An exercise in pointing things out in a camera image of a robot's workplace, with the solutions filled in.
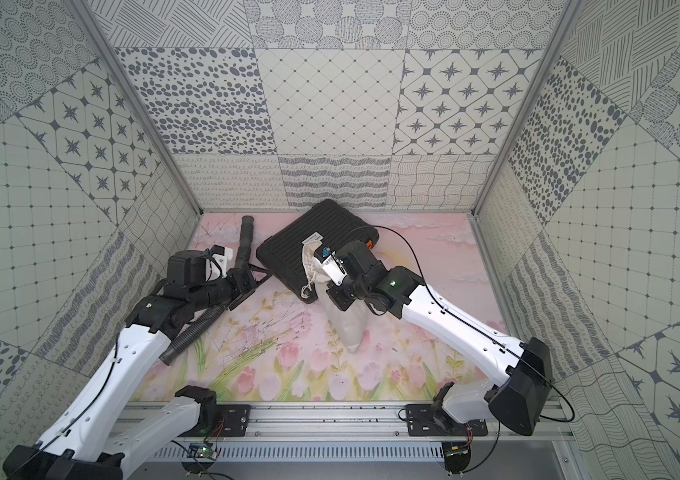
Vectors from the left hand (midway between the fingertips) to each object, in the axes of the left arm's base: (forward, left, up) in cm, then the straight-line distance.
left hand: (259, 273), depth 73 cm
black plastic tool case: (+33, -14, -17) cm, 40 cm away
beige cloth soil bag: (-6, -23, -15) cm, 28 cm away
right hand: (-1, -19, -3) cm, 19 cm away
